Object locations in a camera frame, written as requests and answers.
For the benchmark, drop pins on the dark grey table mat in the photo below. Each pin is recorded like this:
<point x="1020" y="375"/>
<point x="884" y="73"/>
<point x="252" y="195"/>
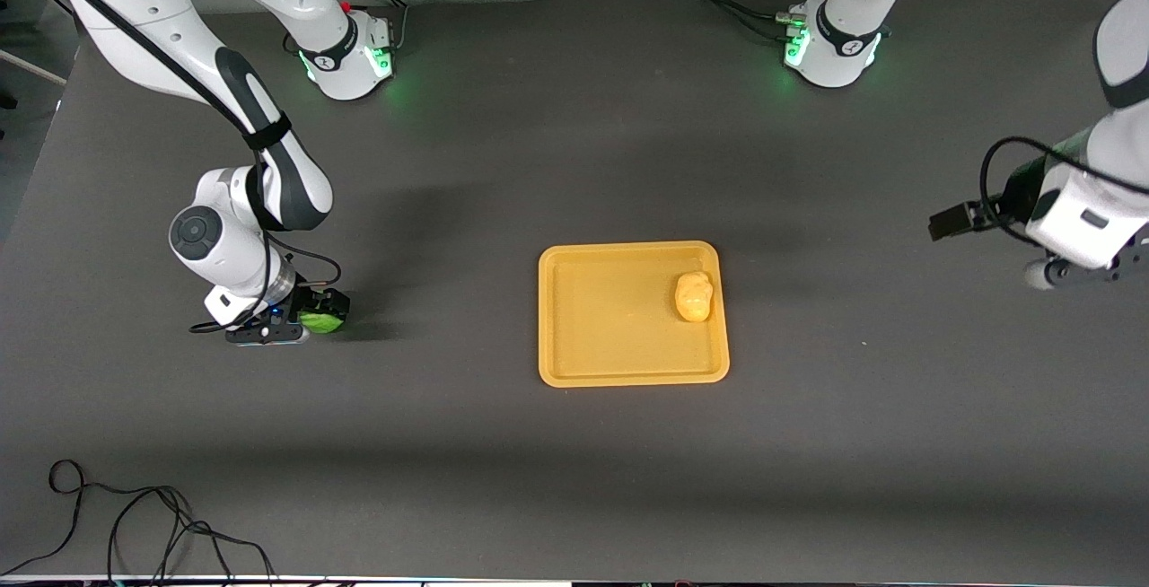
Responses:
<point x="539" y="165"/>

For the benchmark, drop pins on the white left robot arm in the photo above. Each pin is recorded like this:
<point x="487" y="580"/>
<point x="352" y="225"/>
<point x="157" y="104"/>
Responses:
<point x="844" y="39"/>

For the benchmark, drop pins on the green apple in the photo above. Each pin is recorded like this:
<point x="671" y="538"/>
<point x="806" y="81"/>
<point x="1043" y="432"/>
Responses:
<point x="321" y="322"/>

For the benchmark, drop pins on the yellow potato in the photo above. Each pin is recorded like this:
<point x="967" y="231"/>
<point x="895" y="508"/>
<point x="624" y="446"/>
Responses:
<point x="694" y="296"/>

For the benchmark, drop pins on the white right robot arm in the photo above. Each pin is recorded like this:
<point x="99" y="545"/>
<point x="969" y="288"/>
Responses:
<point x="162" y="21"/>

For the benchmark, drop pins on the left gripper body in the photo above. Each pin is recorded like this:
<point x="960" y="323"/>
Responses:
<point x="1013" y="195"/>

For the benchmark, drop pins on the yellow plastic tray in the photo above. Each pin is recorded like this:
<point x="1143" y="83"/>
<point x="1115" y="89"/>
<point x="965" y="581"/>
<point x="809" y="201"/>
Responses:
<point x="619" y="336"/>

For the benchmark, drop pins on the pale thin rod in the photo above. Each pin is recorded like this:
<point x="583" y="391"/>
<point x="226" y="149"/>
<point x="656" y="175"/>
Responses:
<point x="36" y="68"/>

